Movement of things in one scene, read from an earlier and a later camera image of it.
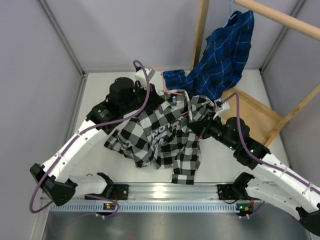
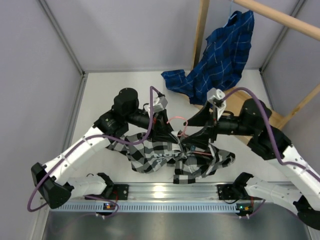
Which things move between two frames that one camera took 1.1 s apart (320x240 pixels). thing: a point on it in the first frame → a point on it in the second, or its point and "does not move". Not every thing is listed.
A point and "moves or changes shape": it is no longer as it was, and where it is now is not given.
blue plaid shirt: [224, 59] does not move
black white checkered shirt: [162, 132] moves or changes shape
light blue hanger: [230, 17] does not move
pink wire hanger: [164, 87] → [184, 134]
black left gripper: [154, 100] → [162, 131]
